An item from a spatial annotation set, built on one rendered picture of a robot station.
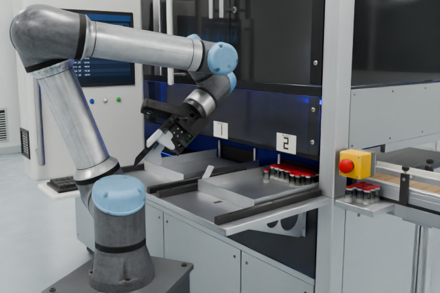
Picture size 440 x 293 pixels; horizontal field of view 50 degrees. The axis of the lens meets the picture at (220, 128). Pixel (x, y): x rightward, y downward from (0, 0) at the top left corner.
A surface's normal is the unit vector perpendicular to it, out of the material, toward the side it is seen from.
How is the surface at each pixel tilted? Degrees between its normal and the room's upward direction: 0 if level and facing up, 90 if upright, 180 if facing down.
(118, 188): 7
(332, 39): 90
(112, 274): 72
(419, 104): 90
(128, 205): 87
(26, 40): 108
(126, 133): 90
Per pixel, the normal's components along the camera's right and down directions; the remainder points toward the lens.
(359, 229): 0.62, 0.12
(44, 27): -0.03, -0.07
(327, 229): -0.78, 0.10
